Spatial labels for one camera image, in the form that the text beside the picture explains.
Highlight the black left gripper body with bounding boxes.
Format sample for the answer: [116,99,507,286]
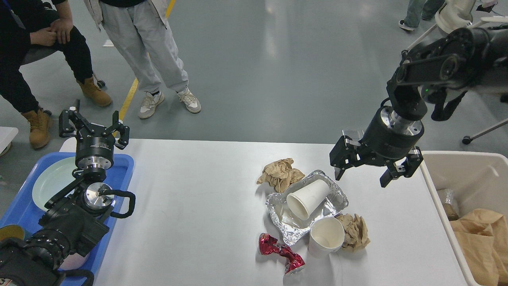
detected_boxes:
[75,135,115,170]

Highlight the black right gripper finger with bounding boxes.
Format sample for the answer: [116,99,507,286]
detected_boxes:
[329,135,363,181]
[379,146,423,187]

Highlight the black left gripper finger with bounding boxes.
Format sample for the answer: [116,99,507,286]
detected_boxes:
[59,99,94,139]
[105,111,129,150]

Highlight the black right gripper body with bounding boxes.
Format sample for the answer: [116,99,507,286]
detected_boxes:
[355,106,424,166]

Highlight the green plate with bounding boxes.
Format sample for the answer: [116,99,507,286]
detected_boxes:
[32,157,77,212]

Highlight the aluminium foil sheet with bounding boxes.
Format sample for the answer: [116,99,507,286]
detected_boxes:
[437,188,460,221]

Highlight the white paper cup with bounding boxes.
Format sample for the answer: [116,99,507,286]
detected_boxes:
[287,179,330,220]
[307,217,345,258]

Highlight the small brown paper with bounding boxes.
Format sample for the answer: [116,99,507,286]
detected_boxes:
[335,214,370,252]

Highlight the aluminium foil tray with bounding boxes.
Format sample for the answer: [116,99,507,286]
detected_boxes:
[266,170,348,246]

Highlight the large brown paper sheet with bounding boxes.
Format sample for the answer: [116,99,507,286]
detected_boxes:
[450,209,508,286]

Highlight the pink mug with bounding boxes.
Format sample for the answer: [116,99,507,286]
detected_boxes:
[59,253,90,271]

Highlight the grey mug yellow inside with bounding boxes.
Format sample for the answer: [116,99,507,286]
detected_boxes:
[0,224,25,241]

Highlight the crushed red can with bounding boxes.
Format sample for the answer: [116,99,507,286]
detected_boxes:
[259,232,305,276]

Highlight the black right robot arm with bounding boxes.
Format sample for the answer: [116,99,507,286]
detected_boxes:
[329,24,508,187]

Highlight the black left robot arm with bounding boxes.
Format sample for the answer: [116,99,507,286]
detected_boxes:
[0,100,136,286]

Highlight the floor socket plates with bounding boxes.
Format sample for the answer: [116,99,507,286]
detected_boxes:
[342,129,364,141]

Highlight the crumpled brown paper ball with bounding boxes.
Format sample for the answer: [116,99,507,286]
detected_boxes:
[256,158,305,193]

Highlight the beige waste bin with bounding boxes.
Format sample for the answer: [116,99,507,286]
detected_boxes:
[421,151,508,286]

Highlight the grey chair of seated person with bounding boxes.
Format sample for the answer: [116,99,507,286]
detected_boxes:
[21,46,106,88]

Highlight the blue plastic tray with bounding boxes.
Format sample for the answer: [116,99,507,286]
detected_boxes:
[0,152,135,274]

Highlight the person in black clothes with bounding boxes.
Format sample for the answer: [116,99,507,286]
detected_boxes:
[0,0,112,149]

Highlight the person in grey trousers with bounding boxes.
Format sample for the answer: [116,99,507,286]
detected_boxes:
[84,0,202,119]

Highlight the person in jeans background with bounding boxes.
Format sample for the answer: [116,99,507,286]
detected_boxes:
[398,0,445,31]

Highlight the white office chair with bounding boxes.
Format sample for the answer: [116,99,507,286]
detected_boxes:
[401,0,508,56]

